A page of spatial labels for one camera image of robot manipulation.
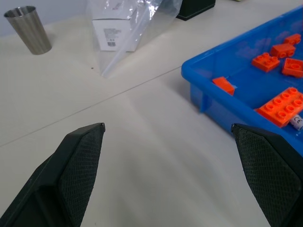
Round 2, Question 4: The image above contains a white cardboard box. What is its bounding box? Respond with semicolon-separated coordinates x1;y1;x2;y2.
92;0;143;52

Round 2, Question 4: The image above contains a large orange brick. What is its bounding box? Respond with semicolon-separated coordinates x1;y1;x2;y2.
256;87;303;128

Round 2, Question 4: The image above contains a blue plastic tray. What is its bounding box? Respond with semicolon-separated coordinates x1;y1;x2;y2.
181;6;303;157

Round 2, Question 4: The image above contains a white cylindrical battery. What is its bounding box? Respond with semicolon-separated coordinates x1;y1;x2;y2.
289;114;303;131

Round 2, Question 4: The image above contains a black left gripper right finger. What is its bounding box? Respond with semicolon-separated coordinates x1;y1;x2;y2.
231;123;303;227

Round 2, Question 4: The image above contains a clear plastic bag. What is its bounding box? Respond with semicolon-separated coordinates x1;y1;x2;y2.
86;0;183;79

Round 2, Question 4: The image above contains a black box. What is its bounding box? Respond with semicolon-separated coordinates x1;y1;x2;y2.
176;0;216;21

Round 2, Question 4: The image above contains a stainless steel cup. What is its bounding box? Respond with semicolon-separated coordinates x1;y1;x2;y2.
3;6;53;55

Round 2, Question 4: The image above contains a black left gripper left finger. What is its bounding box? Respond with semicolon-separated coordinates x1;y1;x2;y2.
0;122;106;227

